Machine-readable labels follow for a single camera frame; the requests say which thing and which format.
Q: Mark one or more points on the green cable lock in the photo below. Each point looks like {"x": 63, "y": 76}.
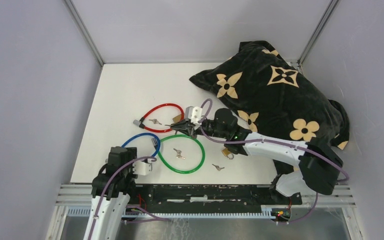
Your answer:
{"x": 192, "y": 149}

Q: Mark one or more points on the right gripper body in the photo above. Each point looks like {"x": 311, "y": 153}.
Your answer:
{"x": 206, "y": 128}

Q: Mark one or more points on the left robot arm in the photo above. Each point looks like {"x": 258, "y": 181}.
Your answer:
{"x": 110, "y": 194}

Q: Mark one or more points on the red cable lock keys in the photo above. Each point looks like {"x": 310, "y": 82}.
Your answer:
{"x": 155, "y": 121}

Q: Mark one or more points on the small padlock keys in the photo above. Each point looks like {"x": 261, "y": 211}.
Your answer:
{"x": 218, "y": 168}

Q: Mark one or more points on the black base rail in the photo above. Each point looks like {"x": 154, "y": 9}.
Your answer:
{"x": 206, "y": 198}

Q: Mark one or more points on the black floral blanket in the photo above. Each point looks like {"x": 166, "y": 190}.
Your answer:
{"x": 274, "y": 98}

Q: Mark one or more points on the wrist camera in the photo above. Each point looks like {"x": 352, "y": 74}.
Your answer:
{"x": 193, "y": 114}
{"x": 143, "y": 167}

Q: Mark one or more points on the red cable lock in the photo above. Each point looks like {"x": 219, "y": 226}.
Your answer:
{"x": 140, "y": 123}

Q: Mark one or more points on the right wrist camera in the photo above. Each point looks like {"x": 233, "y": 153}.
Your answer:
{"x": 193, "y": 114}

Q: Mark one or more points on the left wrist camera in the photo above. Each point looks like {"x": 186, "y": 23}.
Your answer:
{"x": 143, "y": 167}

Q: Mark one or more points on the blue cable lock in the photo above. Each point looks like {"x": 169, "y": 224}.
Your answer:
{"x": 156, "y": 141}

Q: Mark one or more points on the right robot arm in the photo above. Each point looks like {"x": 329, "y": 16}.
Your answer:
{"x": 318, "y": 166}

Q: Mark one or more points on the large brass padlock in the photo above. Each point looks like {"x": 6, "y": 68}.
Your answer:
{"x": 177, "y": 118}

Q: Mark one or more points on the small brass padlock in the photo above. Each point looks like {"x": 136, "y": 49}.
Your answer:
{"x": 228, "y": 154}

